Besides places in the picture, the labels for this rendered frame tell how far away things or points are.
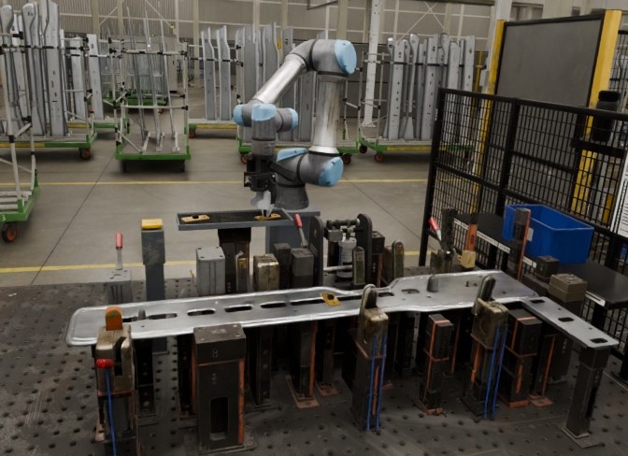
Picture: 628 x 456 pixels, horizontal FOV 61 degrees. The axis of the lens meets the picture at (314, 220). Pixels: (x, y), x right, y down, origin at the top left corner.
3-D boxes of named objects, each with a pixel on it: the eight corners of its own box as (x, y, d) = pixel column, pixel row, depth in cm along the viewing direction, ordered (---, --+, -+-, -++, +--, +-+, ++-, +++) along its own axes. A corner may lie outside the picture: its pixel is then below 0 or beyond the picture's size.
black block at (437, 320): (426, 421, 153) (438, 331, 144) (409, 399, 163) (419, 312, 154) (450, 417, 156) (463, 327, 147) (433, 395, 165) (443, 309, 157)
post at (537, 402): (536, 407, 161) (553, 322, 152) (513, 387, 171) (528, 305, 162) (553, 405, 163) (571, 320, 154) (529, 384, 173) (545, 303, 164)
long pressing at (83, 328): (63, 353, 126) (62, 348, 125) (73, 310, 146) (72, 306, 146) (544, 299, 167) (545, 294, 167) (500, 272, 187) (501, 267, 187)
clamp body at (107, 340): (100, 491, 124) (87, 354, 113) (103, 448, 137) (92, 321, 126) (147, 482, 127) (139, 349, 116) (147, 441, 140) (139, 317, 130)
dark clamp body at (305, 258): (287, 367, 176) (292, 260, 164) (278, 347, 188) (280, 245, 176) (318, 363, 179) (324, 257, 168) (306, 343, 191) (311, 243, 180)
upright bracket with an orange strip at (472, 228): (454, 342, 196) (472, 212, 182) (452, 340, 198) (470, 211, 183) (461, 341, 197) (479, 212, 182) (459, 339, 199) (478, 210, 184)
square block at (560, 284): (547, 386, 172) (568, 284, 161) (531, 372, 179) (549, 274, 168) (567, 383, 174) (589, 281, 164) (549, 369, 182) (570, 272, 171)
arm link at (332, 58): (310, 182, 215) (326, 41, 205) (343, 188, 208) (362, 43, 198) (294, 183, 205) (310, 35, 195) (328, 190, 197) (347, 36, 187)
